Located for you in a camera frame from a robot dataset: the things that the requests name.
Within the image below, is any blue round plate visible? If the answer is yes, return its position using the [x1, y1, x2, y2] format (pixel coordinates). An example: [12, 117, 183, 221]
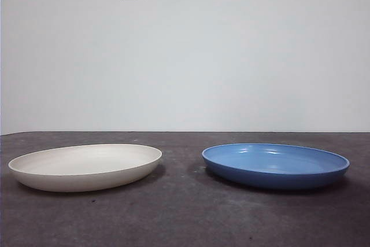
[201, 142, 351, 189]

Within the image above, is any white round plate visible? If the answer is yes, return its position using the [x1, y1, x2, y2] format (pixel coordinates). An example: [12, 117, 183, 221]
[8, 143, 163, 193]

